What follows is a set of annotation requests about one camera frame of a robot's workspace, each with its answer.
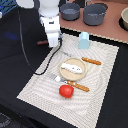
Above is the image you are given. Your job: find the large grey pot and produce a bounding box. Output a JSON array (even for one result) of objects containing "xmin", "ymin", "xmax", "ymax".
[{"xmin": 83, "ymin": 0, "xmax": 108, "ymax": 26}]

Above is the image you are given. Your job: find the red toy tomato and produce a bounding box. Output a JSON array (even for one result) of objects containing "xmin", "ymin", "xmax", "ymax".
[{"xmin": 59, "ymin": 85, "xmax": 74, "ymax": 98}]

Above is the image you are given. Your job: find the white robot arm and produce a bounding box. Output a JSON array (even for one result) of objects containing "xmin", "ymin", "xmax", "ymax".
[{"xmin": 16, "ymin": 0, "xmax": 60, "ymax": 47}]

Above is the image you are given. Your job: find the brown toy sausage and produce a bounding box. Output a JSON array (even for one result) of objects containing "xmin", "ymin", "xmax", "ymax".
[{"xmin": 37, "ymin": 40, "xmax": 48, "ymax": 45}]

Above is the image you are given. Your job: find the beige bowl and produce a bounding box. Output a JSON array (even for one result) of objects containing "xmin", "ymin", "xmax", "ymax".
[{"xmin": 121, "ymin": 7, "xmax": 128, "ymax": 30}]

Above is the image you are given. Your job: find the round wooden plate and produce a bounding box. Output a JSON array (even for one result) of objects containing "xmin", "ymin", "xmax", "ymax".
[{"xmin": 59, "ymin": 57, "xmax": 87, "ymax": 81}]

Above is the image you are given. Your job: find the wooden handled fork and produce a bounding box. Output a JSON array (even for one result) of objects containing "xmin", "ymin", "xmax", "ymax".
[{"xmin": 48, "ymin": 73, "xmax": 89, "ymax": 92}]

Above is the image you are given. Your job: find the beige woven placemat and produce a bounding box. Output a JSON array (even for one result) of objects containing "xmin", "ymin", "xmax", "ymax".
[{"xmin": 17, "ymin": 34, "xmax": 118, "ymax": 128}]

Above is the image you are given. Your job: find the white toy fish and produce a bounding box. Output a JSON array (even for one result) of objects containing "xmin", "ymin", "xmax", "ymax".
[{"xmin": 61, "ymin": 63, "xmax": 82, "ymax": 74}]

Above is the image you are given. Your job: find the wooden handled knife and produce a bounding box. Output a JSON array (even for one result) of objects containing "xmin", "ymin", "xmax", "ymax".
[{"xmin": 62, "ymin": 52, "xmax": 102, "ymax": 65}]

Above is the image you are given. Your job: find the blue basket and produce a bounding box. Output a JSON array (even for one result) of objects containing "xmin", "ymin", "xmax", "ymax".
[{"xmin": 0, "ymin": 0, "xmax": 17, "ymax": 14}]

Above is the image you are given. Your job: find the small toy milk carton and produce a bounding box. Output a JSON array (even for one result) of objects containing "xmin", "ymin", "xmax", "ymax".
[{"xmin": 78, "ymin": 32, "xmax": 89, "ymax": 49}]

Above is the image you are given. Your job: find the small grey pot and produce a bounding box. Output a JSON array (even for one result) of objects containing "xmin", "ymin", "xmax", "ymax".
[{"xmin": 60, "ymin": 3, "xmax": 80, "ymax": 21}]

